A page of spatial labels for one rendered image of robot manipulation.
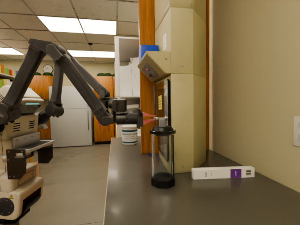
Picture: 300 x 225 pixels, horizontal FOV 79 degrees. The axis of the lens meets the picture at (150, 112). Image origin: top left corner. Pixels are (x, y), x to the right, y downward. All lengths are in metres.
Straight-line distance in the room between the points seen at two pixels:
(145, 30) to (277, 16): 0.71
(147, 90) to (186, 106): 0.40
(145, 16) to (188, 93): 0.65
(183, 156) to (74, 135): 5.15
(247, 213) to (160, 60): 0.66
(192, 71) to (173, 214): 0.60
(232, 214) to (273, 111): 0.50
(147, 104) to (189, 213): 0.75
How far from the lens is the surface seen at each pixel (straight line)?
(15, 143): 1.23
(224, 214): 0.66
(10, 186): 1.31
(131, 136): 1.48
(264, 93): 1.01
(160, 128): 0.71
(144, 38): 1.27
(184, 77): 0.88
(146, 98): 1.20
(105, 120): 0.89
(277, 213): 0.73
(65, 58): 0.92
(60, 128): 5.94
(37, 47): 0.96
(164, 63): 0.86
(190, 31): 0.94
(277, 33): 1.00
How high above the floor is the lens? 1.28
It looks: 3 degrees down
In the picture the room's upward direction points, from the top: 1 degrees counter-clockwise
